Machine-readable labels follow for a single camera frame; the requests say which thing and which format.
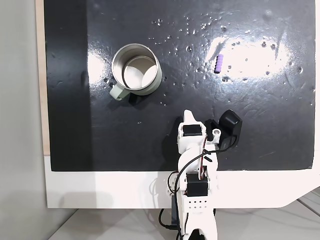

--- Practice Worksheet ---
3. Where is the purple ribbed pen grip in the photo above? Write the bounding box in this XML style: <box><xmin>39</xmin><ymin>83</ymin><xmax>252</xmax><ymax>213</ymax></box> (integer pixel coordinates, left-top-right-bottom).
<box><xmin>214</xmin><ymin>54</ymin><xmax>224</xmax><ymax>74</ymax></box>

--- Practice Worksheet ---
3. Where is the grey table clamp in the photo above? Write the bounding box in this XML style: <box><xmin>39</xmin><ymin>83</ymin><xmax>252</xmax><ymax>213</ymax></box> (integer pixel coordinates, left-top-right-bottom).
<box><xmin>171</xmin><ymin>193</ymin><xmax>179</xmax><ymax>226</ymax></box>

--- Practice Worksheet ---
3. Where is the black glossy table mat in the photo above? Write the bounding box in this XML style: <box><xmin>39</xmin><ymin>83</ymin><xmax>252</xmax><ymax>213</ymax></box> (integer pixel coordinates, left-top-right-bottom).
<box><xmin>43</xmin><ymin>0</ymin><xmax>315</xmax><ymax>173</ymax></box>

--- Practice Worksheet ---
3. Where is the black camera cable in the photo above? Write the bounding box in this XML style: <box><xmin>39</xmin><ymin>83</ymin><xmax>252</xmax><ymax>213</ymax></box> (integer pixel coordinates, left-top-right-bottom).
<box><xmin>158</xmin><ymin>134</ymin><xmax>240</xmax><ymax>240</ymax></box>

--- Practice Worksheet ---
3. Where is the steel mug pale green handle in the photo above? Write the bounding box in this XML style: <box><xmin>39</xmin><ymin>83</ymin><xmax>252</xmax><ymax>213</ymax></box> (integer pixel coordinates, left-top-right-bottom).
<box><xmin>109</xmin><ymin>43</ymin><xmax>163</xmax><ymax>101</ymax></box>

